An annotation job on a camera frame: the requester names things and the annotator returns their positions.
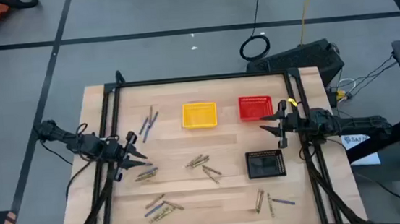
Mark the yellow plastic basket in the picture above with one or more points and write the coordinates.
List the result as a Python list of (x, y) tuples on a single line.
[(199, 115)]

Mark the yellow power plug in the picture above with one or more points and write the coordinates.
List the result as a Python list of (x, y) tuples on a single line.
[(340, 95)]

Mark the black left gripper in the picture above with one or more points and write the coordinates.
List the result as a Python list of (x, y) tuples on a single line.
[(118, 150)]

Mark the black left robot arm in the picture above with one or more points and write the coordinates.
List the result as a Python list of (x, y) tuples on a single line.
[(86, 143)]

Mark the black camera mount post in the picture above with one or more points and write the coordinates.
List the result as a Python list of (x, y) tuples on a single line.
[(120, 77)]

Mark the black computer case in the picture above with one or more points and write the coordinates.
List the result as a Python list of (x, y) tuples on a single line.
[(300, 58)]

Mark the white paper sheet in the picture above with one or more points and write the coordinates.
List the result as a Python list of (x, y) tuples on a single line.
[(365, 157)]

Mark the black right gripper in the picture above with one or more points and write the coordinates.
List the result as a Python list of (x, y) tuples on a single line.
[(292, 124)]

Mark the red plastic basket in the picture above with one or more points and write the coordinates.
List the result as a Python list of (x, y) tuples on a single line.
[(254, 108)]

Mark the yellow gripper tag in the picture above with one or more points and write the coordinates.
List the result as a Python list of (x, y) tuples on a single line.
[(292, 101)]

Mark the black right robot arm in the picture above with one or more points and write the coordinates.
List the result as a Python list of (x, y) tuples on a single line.
[(350, 124)]

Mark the brown crayon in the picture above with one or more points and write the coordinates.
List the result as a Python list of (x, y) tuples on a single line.
[(197, 159), (150, 114), (211, 176), (155, 201), (145, 177), (173, 205)]

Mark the black plastic basket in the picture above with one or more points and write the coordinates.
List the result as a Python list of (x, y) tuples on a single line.
[(265, 164)]

